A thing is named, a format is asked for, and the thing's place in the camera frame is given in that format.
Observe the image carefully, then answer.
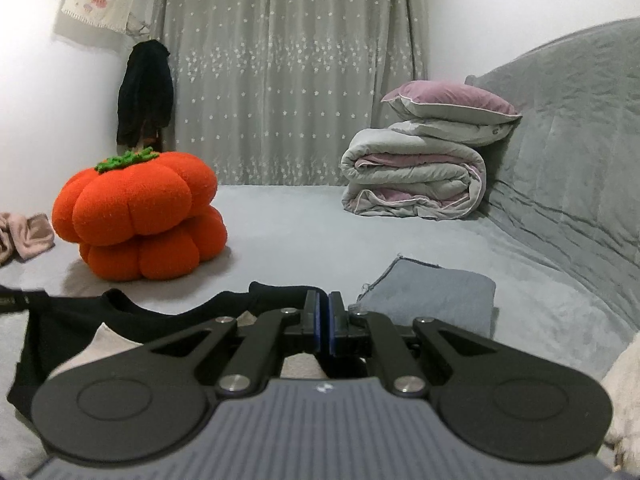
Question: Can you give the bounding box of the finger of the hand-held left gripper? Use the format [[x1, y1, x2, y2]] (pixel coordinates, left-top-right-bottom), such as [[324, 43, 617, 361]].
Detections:
[[0, 285, 51, 314]]

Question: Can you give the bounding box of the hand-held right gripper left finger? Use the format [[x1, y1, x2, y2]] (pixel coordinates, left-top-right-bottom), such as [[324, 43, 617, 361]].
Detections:
[[144, 289, 321, 397]]

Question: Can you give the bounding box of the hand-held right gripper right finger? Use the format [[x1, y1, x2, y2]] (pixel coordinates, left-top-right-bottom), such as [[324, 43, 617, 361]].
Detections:
[[328, 291, 502, 397]]

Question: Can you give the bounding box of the black and cream shirt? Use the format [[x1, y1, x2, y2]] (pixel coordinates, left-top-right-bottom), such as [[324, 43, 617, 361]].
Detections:
[[7, 281, 321, 422]]

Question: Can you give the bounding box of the pink crumpled cloth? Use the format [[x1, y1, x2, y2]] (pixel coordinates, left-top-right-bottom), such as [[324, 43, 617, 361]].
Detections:
[[0, 212, 56, 267]]

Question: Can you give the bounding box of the grey folded cloth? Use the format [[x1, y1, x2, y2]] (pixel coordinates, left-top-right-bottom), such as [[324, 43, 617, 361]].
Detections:
[[356, 255, 497, 338]]

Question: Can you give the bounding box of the orange pumpkin cushion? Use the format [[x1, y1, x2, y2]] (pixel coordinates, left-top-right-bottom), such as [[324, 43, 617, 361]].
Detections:
[[51, 147, 228, 282]]

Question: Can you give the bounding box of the folded grey and pink duvet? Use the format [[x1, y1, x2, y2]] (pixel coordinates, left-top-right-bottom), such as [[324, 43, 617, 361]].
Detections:
[[340, 128, 487, 222]]

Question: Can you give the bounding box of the white pillow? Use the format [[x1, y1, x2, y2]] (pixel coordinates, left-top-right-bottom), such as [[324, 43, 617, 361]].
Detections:
[[389, 119, 516, 148]]

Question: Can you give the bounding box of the black hanging coat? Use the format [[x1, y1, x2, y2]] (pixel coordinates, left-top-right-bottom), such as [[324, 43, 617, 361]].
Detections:
[[116, 40, 175, 149]]

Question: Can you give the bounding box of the grey star-print curtain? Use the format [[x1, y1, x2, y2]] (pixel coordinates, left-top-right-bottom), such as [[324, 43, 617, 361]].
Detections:
[[149, 0, 430, 187]]

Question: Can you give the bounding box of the purple pillow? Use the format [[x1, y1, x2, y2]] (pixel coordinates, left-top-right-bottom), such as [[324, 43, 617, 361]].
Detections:
[[381, 80, 522, 126]]

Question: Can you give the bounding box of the white fluffy plush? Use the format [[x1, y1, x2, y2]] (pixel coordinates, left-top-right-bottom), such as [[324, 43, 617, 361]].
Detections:
[[601, 332, 640, 472]]

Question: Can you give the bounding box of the grey quilted headboard cover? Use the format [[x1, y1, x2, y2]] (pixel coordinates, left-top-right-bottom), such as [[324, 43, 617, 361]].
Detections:
[[465, 15, 640, 335]]

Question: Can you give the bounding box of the white printed cloth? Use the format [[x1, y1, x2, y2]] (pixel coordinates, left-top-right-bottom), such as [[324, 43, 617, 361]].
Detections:
[[60, 0, 134, 35]]

